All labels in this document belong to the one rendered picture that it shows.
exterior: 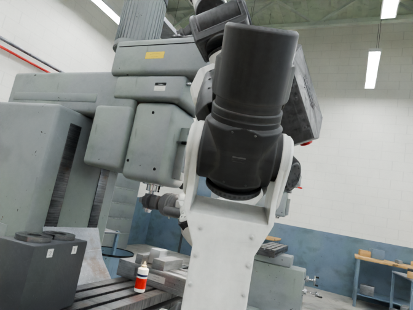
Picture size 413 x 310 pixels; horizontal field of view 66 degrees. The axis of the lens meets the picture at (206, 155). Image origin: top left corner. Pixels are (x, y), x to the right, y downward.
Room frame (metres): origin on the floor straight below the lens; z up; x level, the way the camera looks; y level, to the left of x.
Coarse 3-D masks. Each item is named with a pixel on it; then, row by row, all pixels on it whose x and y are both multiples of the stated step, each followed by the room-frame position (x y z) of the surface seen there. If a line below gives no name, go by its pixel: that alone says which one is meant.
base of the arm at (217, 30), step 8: (240, 0) 0.73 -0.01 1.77; (240, 8) 0.72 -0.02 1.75; (192, 16) 0.77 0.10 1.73; (240, 16) 0.72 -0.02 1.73; (248, 16) 0.74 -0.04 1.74; (192, 24) 0.76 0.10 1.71; (224, 24) 0.73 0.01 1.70; (248, 24) 0.74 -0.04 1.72; (192, 32) 0.76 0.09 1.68; (200, 32) 0.75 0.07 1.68; (208, 32) 0.74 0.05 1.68; (216, 32) 0.73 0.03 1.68; (200, 40) 0.75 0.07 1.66; (208, 40) 0.75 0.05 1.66; (216, 40) 0.75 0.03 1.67; (200, 48) 0.77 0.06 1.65; (208, 48) 0.77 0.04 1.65; (216, 48) 0.78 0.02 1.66
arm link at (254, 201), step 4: (260, 196) 0.92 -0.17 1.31; (228, 200) 0.87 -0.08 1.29; (248, 200) 0.89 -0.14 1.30; (252, 200) 0.89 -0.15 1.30; (256, 200) 0.91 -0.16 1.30; (252, 204) 0.90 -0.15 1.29; (184, 212) 0.91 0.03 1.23; (180, 216) 0.90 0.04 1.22; (184, 216) 0.88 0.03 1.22; (180, 220) 0.88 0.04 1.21; (184, 220) 0.86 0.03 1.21
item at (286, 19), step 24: (168, 0) 7.44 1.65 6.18; (264, 0) 6.71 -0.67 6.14; (288, 0) 6.51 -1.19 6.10; (312, 0) 6.50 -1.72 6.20; (336, 0) 6.34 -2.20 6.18; (360, 0) 6.23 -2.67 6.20; (408, 0) 5.98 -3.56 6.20; (264, 24) 7.74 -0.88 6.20; (288, 24) 6.44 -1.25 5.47; (312, 24) 6.22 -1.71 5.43; (336, 24) 6.03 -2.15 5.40; (360, 24) 5.89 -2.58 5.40
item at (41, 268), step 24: (0, 240) 0.84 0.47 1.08; (24, 240) 0.84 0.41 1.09; (48, 240) 0.87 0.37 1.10; (72, 240) 0.97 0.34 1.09; (0, 264) 0.83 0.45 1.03; (24, 264) 0.81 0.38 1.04; (48, 264) 0.87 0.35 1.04; (72, 264) 0.97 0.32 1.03; (0, 288) 0.83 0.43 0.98; (24, 288) 0.81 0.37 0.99; (48, 288) 0.89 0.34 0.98; (72, 288) 1.00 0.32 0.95
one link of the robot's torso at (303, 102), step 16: (304, 64) 0.73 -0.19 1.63; (208, 80) 0.72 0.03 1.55; (304, 80) 0.68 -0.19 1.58; (192, 96) 0.79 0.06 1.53; (208, 96) 0.66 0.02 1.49; (304, 96) 0.65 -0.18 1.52; (208, 112) 0.66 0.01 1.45; (288, 112) 0.64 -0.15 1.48; (304, 112) 0.64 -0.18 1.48; (320, 112) 0.80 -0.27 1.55; (288, 128) 0.66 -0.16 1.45; (304, 128) 0.66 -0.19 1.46; (320, 128) 0.75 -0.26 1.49; (304, 144) 0.76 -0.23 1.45
